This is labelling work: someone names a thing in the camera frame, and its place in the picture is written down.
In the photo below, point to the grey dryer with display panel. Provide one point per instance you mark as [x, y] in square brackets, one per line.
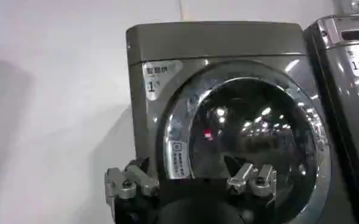
[346, 91]

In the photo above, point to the grey dryer with number label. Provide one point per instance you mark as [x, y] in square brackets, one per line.
[215, 100]

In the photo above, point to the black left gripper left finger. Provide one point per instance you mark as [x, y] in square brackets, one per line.
[132, 182]

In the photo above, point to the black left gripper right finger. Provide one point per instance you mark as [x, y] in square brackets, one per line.
[252, 179]

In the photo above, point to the round glass dryer door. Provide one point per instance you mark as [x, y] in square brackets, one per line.
[246, 134]

